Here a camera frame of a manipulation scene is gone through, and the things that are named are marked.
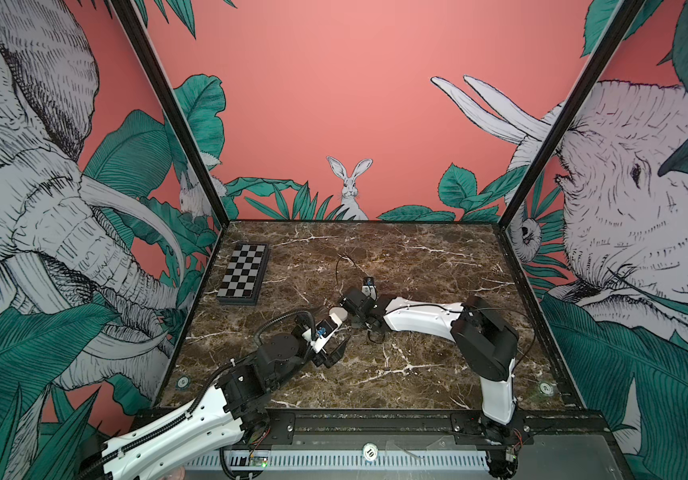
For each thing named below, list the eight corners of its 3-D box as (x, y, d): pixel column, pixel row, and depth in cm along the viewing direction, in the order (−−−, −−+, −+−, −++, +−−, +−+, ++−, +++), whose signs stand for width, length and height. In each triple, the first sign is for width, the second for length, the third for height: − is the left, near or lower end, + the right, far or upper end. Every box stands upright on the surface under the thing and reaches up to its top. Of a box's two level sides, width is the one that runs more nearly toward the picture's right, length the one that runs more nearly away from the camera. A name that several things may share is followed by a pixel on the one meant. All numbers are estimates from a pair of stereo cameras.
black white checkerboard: (219, 305, 99) (215, 298, 95) (237, 249, 114) (234, 242, 111) (256, 305, 99) (253, 299, 95) (269, 249, 114) (267, 242, 111)
